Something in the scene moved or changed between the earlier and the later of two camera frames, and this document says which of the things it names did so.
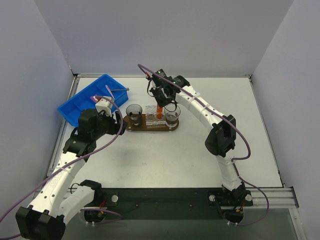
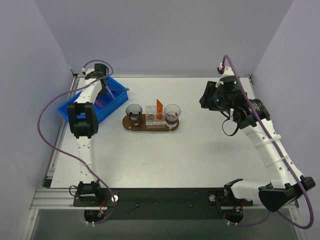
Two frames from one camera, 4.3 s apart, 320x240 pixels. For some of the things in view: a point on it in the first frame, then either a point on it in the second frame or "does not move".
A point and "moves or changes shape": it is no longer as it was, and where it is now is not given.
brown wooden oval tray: x=142 y=127 does not move
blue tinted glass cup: x=134 y=112 does not move
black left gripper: x=117 y=122 to x=105 y=83
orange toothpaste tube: x=159 y=111 does not move
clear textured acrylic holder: x=151 y=120 does not move
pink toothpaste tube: x=93 y=98 moves or changes shape
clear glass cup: x=172 y=112 does not move
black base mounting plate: x=171 y=203 does not move
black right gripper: x=161 y=99 to x=206 y=93
